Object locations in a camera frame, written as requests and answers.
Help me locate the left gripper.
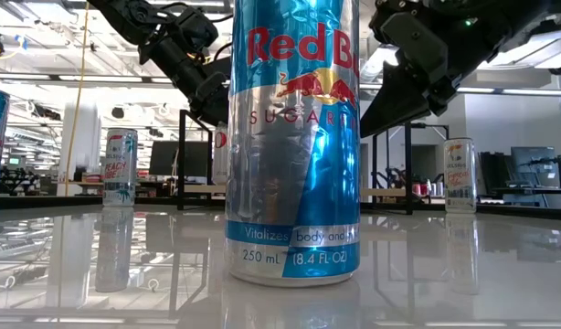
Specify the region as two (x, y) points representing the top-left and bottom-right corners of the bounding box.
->
(137, 30), (231, 128)

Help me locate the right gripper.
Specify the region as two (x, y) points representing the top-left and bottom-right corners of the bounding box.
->
(359, 0), (464, 139)

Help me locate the silver Diet Coke can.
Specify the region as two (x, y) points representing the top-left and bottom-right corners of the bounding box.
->
(210, 122), (230, 186)

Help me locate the Celsius can orange script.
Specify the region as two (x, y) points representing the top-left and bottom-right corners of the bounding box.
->
(443, 137), (478, 215)

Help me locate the Celsius Peach Vibe can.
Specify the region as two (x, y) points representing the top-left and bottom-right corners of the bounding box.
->
(101, 128), (139, 207)

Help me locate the black monitor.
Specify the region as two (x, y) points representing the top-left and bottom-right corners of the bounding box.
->
(148, 140), (212, 178)

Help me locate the white building column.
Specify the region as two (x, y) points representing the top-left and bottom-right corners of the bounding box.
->
(56, 89), (103, 197)

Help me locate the grey monitor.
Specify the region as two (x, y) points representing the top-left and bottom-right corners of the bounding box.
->
(511, 145), (557, 188)

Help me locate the white glossy table mat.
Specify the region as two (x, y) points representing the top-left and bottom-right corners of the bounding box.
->
(0, 204), (561, 329)

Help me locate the white round ventilation duct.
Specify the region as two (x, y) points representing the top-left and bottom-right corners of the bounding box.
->
(360, 45), (398, 84)

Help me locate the wooden shelf black metal frame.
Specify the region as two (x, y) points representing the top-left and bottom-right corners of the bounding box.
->
(176, 108), (450, 217)

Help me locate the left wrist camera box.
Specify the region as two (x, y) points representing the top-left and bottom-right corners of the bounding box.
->
(174, 5), (220, 52)

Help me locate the yellow cable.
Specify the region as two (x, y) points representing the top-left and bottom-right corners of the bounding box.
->
(63, 0), (91, 197)

